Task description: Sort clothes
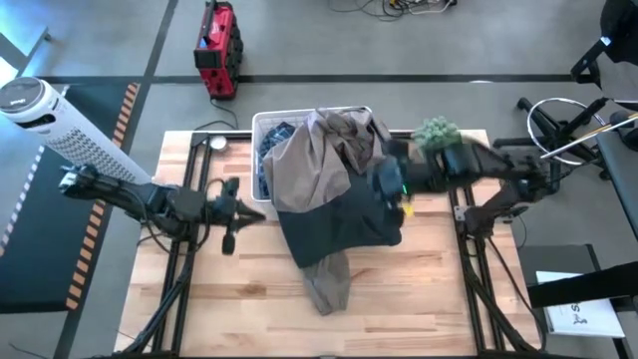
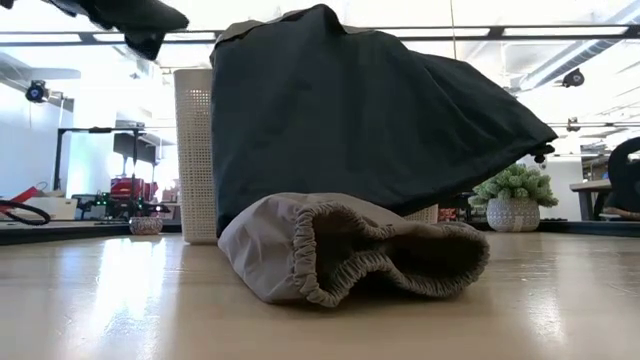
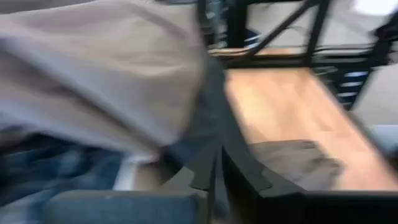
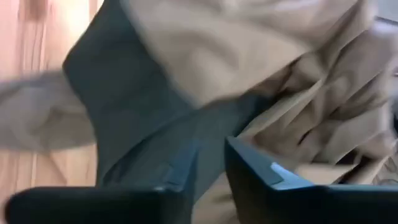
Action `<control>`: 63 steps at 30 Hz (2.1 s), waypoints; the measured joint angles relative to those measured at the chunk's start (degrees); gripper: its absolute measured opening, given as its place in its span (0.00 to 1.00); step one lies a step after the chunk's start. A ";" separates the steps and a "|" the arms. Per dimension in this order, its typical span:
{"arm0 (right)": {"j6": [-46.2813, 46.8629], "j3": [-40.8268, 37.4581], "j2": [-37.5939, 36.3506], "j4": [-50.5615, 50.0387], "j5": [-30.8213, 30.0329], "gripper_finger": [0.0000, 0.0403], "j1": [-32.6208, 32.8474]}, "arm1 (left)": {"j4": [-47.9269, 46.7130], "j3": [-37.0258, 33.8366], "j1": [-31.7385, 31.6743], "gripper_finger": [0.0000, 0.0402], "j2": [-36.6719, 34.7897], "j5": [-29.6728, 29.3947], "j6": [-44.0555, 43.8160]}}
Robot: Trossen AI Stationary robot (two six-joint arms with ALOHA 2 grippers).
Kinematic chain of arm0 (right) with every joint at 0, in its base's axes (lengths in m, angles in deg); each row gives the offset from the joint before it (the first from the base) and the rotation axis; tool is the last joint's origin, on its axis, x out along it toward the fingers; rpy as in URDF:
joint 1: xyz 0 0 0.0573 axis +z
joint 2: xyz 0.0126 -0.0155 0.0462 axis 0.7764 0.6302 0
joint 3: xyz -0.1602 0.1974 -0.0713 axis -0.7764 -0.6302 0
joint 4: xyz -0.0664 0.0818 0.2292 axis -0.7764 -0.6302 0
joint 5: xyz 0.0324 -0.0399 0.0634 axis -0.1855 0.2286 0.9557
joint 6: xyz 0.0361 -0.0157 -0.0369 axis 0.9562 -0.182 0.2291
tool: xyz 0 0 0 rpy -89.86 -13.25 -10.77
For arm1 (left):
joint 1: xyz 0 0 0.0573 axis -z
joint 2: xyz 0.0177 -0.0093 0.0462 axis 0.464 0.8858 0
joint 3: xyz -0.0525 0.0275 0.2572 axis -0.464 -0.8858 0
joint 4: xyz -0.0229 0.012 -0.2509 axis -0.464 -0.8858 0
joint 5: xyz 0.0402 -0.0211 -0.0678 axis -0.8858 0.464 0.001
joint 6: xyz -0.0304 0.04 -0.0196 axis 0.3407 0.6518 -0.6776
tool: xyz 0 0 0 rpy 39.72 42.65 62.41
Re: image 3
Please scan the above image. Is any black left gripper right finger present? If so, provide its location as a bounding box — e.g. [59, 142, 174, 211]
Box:
[221, 71, 312, 224]

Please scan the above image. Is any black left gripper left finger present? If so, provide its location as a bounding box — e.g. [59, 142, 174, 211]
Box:
[43, 62, 224, 224]

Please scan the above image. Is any black metal rig frame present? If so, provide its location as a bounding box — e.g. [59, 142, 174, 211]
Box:
[197, 0, 398, 71]

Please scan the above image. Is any grey olive garment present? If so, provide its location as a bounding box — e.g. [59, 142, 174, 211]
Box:
[0, 0, 210, 158]

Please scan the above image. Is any blue plaid shirt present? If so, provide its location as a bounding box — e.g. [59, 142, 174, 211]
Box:
[0, 126, 127, 217]

